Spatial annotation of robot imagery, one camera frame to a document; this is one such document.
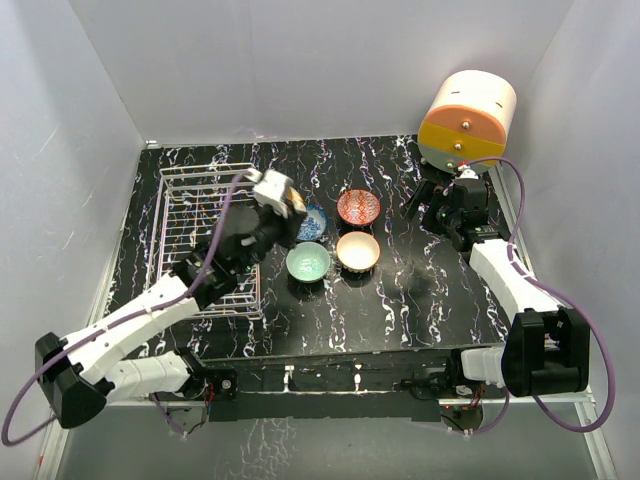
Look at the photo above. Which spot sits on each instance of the blue patterned bowl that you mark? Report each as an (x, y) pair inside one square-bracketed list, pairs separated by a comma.
[(314, 225)]

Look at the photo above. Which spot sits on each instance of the white floral bowl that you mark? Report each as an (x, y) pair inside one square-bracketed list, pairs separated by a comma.
[(295, 202)]

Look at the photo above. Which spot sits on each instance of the aluminium frame rail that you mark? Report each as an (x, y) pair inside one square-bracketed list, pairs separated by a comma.
[(339, 385)]

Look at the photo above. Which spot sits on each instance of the mint green bowl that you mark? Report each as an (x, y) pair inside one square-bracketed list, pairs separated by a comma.
[(308, 262)]

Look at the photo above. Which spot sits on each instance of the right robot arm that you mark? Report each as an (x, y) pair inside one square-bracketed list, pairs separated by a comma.
[(547, 347)]

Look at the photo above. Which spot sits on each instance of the white bowl orange rim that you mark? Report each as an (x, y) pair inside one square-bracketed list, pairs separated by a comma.
[(358, 251)]

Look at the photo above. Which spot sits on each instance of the white wire dish rack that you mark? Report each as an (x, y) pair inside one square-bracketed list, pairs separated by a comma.
[(188, 203)]

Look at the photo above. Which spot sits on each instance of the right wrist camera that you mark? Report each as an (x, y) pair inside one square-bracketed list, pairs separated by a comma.
[(466, 172)]

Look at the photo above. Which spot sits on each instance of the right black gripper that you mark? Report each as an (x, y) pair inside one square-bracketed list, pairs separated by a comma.
[(422, 196)]

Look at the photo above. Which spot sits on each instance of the red patterned bowl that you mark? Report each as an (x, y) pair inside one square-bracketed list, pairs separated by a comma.
[(358, 207)]

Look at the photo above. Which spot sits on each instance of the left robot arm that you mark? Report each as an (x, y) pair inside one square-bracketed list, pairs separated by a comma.
[(84, 371)]

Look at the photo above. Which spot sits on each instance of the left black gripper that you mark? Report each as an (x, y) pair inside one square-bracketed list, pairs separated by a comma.
[(290, 225)]

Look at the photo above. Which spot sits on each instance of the round pastel drawer cabinet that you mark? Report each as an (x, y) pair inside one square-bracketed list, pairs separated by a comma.
[(469, 119)]

